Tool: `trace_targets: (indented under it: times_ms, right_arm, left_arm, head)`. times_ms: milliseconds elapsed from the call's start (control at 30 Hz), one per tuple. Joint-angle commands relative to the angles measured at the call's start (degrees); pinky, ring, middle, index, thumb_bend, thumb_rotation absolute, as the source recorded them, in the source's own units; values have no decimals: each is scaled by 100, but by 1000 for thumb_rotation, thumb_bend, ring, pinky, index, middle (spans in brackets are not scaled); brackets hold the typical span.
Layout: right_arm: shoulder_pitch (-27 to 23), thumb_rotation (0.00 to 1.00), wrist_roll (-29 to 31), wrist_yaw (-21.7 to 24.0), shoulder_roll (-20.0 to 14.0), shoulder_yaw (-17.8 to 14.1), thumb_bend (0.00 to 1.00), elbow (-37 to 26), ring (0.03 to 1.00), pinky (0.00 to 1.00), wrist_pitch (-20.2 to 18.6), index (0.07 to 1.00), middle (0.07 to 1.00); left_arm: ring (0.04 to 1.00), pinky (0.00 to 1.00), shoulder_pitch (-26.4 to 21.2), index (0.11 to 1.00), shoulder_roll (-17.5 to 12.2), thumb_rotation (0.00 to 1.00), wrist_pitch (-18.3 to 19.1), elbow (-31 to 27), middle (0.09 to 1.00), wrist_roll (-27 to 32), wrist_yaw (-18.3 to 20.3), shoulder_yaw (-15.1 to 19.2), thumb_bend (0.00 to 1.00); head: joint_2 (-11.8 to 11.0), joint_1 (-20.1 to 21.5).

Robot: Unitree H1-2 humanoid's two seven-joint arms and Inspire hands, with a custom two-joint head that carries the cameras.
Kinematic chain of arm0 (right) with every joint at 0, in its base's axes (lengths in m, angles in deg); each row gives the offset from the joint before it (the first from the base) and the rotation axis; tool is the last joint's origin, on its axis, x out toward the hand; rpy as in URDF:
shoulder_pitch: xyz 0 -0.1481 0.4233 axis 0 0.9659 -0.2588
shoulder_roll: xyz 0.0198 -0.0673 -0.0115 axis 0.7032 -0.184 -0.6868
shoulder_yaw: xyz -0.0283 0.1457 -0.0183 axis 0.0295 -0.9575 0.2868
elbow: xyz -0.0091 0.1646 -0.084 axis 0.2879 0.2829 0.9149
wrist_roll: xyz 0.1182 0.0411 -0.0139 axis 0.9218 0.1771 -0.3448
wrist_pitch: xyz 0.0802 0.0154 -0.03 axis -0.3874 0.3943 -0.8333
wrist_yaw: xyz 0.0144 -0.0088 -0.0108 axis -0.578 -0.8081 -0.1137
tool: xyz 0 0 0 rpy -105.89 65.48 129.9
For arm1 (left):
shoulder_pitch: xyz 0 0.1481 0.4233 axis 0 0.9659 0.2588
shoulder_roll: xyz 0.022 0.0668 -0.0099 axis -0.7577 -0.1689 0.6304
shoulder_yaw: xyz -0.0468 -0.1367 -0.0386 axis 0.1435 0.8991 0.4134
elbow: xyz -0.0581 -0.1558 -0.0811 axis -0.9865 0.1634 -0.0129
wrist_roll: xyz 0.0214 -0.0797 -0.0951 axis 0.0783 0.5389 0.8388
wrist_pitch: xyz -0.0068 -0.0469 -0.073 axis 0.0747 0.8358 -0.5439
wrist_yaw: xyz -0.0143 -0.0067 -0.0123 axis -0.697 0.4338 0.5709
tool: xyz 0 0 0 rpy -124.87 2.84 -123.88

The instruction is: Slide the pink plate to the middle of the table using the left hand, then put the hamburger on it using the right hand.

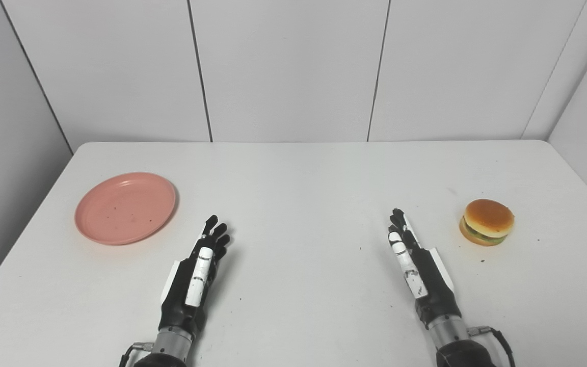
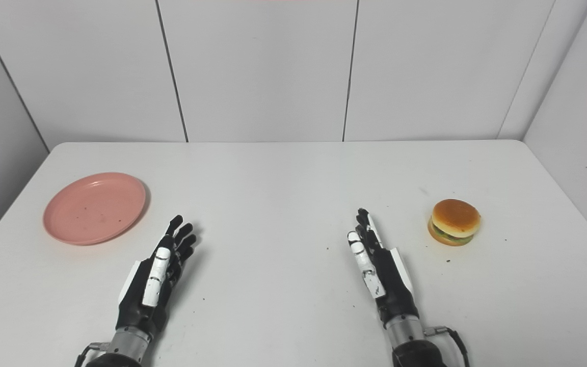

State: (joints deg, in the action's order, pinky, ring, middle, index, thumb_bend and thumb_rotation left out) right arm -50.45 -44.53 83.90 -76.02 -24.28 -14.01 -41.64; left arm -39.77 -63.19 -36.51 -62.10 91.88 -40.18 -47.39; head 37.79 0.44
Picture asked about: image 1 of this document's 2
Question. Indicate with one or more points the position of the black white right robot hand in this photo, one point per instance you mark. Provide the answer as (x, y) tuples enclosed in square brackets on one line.
[(433, 285)]

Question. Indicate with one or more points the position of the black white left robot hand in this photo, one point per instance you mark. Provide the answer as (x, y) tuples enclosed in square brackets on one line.
[(181, 300)]

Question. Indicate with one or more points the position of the toy hamburger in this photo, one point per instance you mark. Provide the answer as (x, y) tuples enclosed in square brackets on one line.
[(488, 219)]

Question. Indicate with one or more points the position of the pink round plate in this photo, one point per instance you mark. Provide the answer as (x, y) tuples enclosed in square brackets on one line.
[(125, 209)]

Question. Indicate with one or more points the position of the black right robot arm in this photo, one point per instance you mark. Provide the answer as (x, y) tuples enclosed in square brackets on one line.
[(451, 336)]

